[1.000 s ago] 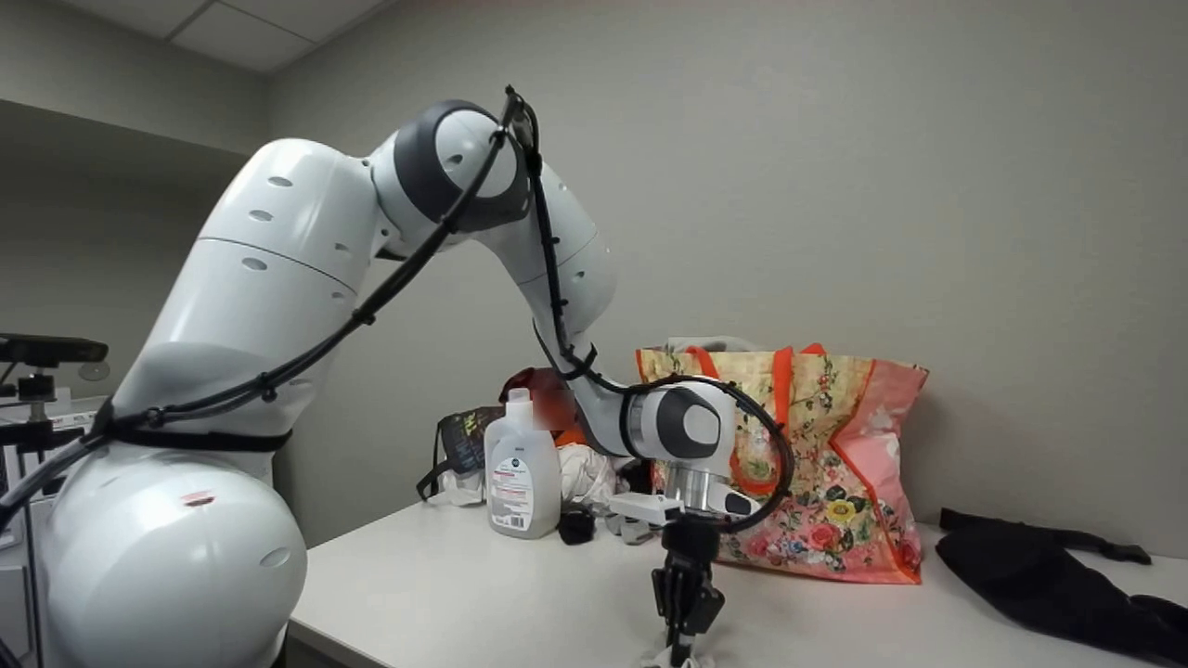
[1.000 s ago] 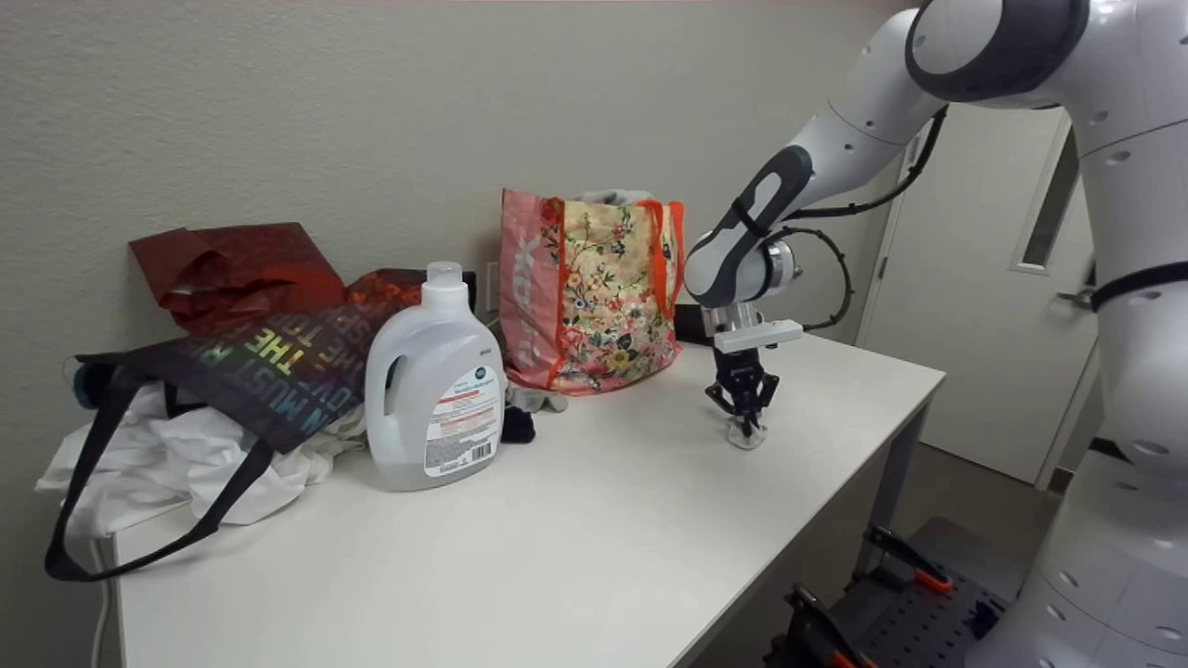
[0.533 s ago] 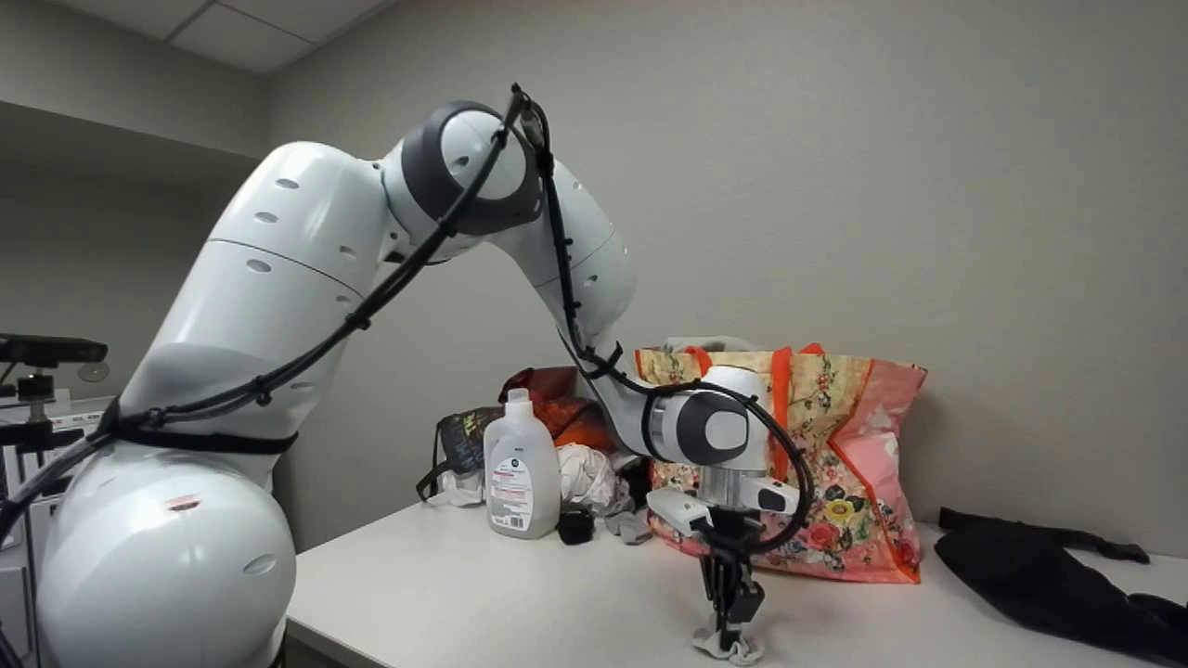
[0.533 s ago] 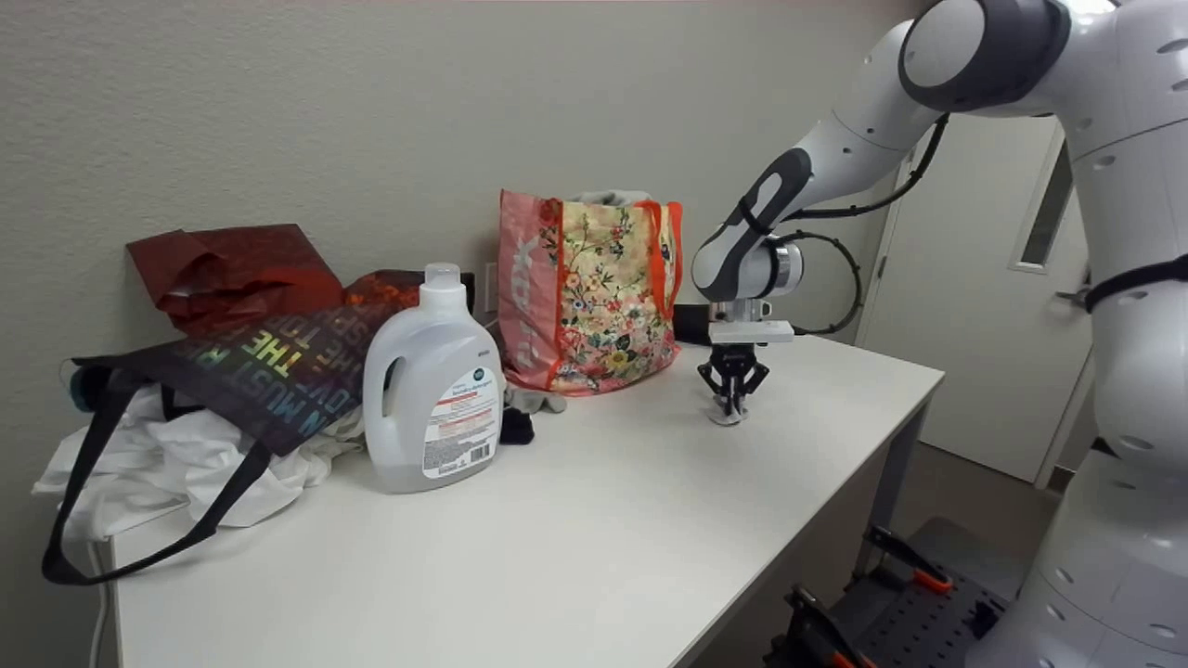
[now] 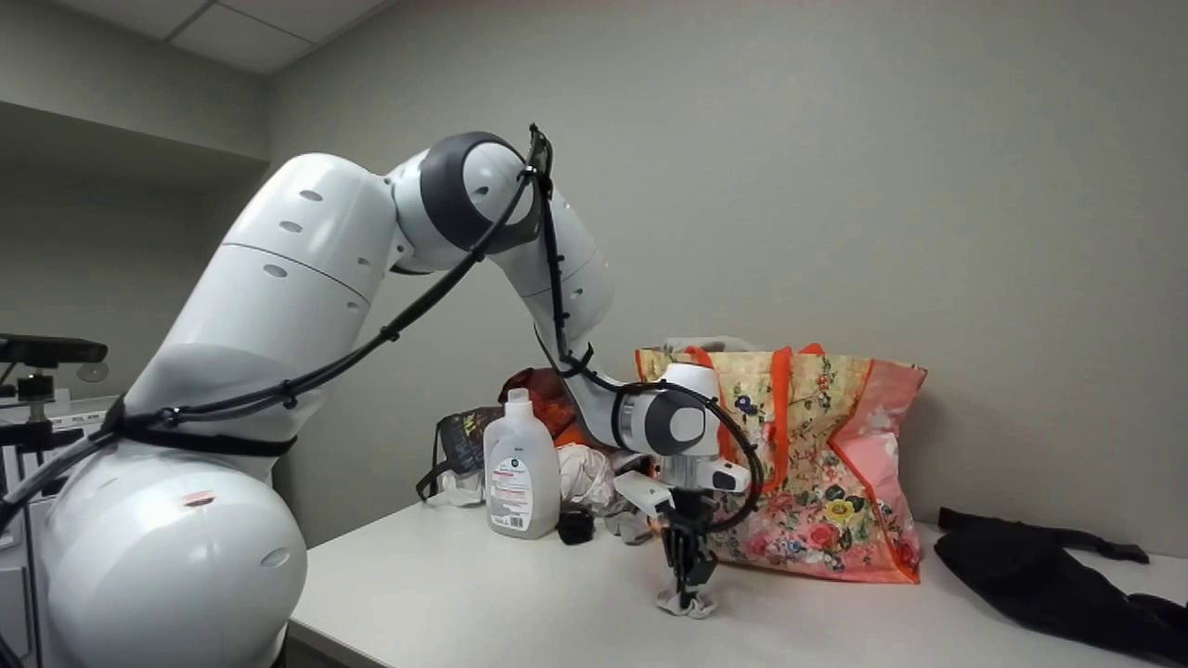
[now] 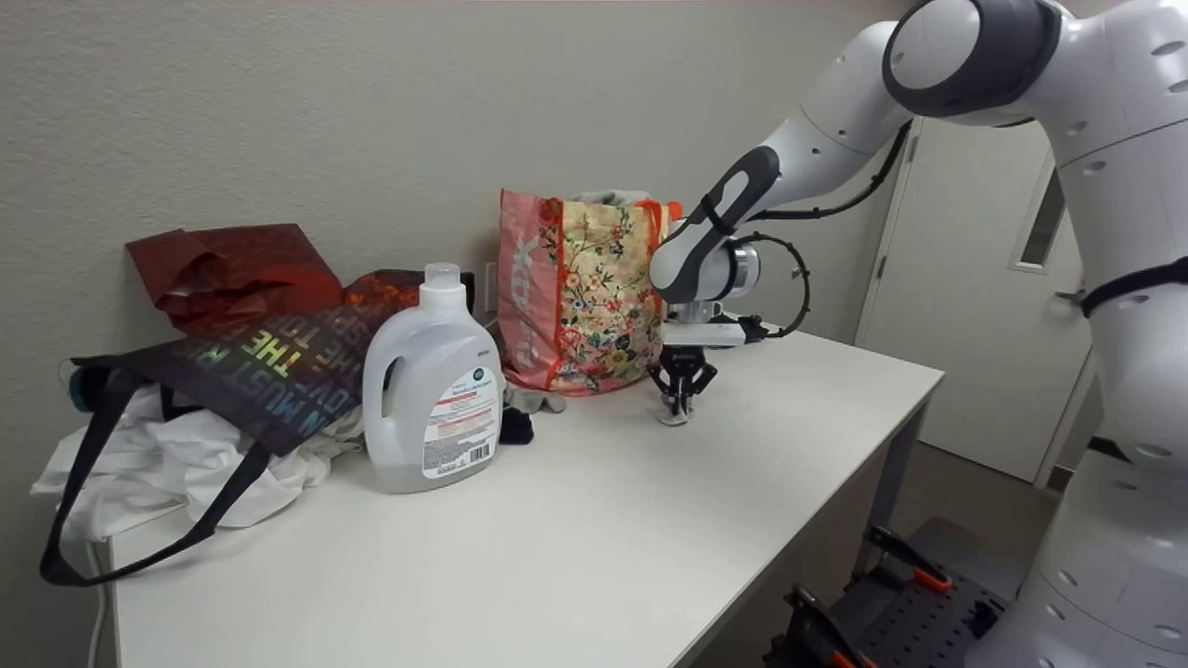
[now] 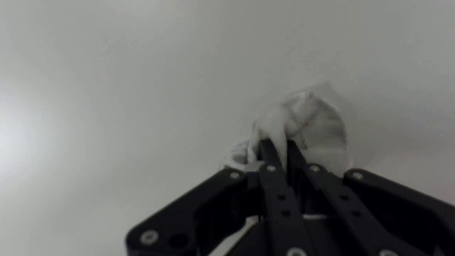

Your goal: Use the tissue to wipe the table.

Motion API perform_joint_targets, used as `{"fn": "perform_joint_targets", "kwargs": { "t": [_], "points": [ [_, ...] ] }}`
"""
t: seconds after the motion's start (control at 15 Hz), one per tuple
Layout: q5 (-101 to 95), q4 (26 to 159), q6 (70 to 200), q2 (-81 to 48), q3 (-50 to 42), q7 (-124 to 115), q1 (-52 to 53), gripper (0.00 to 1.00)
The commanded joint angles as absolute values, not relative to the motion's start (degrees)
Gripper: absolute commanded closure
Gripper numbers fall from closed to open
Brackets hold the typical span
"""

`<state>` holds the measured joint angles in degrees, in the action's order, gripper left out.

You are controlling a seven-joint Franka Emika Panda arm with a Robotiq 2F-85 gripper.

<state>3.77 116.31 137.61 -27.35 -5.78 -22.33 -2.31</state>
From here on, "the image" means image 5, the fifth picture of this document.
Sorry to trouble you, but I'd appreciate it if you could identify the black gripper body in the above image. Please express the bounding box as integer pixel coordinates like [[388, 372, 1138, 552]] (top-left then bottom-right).
[[661, 487, 723, 548]]

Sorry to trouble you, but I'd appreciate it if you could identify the white tissue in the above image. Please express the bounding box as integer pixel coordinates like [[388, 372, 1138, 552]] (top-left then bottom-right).
[[655, 586, 722, 621]]

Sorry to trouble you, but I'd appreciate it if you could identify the white crumpled plastic bag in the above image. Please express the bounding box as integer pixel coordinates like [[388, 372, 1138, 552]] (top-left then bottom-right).
[[552, 437, 622, 511]]

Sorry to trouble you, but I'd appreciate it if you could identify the small black object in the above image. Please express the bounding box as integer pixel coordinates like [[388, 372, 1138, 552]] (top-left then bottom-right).
[[552, 499, 597, 548]]

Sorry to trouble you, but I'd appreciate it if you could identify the floral orange tote bag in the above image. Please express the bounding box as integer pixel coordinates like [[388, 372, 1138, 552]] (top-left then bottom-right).
[[633, 339, 931, 591]]

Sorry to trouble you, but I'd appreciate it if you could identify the white detergent bottle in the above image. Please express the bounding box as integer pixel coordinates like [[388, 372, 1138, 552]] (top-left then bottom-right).
[[478, 386, 565, 541]]

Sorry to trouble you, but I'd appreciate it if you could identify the black cloth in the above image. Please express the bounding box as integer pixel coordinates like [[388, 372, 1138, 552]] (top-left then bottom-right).
[[931, 506, 1188, 668]]

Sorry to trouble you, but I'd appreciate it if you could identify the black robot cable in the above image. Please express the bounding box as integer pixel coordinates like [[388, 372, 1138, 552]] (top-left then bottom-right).
[[0, 121, 764, 536]]

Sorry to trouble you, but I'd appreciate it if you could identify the black camera stand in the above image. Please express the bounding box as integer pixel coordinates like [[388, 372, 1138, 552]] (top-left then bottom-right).
[[0, 325, 111, 464]]

